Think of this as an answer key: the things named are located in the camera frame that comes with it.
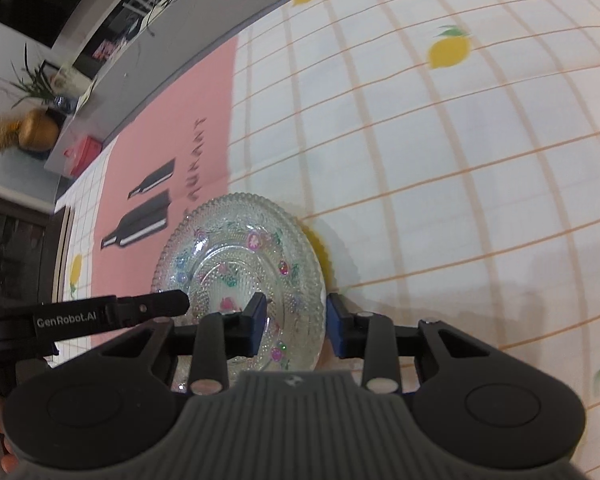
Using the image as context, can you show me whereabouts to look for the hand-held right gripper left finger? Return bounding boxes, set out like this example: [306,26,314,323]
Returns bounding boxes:
[100,291,270,396]

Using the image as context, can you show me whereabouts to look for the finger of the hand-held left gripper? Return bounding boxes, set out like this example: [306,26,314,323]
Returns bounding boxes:
[115,289,191,329]

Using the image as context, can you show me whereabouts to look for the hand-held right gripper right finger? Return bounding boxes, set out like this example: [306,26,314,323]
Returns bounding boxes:
[326,292,491,395]

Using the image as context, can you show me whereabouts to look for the large clear glass plate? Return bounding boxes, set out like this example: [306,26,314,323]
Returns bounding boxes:
[151,192,327,392]

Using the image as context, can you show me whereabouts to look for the black hardcover book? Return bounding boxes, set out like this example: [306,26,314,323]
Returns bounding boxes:
[39,205,73,308]

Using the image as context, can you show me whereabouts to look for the dark cabinet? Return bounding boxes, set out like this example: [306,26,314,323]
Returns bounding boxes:
[0,195,48,311]

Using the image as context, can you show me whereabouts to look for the pink storage box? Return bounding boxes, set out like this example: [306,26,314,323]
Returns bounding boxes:
[62,136,103,177]

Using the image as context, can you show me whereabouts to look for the gold vase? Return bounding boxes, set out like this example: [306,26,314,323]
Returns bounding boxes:
[19,109,61,152]

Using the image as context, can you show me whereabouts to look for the lemon print checked tablecloth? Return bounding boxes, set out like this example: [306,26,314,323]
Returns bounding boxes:
[52,0,600,480]

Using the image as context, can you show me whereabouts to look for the pink table runner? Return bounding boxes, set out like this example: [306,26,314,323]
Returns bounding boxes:
[87,35,241,361]

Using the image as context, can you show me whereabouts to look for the dried yellow flowers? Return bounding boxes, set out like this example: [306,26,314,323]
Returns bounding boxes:
[0,112,26,153]

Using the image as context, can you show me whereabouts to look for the blue patterned vase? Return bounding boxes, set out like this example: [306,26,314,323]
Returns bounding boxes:
[47,94,78,113]

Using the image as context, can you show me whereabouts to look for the grey marble tv console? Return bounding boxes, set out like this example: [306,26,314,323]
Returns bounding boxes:
[42,0,371,176]

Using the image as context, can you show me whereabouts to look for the green long-leaf plant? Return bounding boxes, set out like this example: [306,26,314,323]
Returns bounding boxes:
[10,42,56,108]

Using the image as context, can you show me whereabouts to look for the pink photo card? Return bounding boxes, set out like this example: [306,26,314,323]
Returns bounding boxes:
[92,40,121,61]

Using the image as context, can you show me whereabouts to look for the illustrated picture frame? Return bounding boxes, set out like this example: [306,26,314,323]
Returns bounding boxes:
[40,60,93,106]

